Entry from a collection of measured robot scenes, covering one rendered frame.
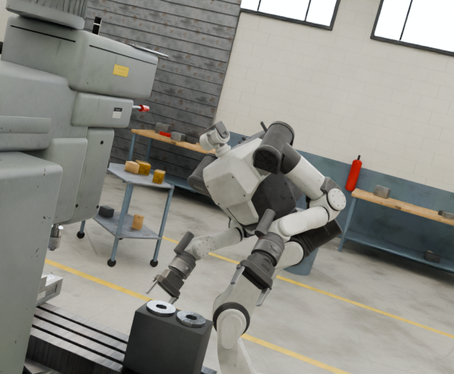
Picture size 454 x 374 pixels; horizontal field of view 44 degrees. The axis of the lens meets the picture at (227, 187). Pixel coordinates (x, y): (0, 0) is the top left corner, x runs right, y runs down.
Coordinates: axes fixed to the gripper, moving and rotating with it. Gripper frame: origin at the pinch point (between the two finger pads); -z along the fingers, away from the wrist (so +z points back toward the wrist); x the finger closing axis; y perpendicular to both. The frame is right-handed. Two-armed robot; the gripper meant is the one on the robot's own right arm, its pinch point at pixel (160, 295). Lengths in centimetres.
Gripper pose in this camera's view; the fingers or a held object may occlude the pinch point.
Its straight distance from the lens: 215.6
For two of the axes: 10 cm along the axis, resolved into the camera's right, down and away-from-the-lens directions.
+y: 5.7, -0.7, -8.2
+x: -6.2, -6.9, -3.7
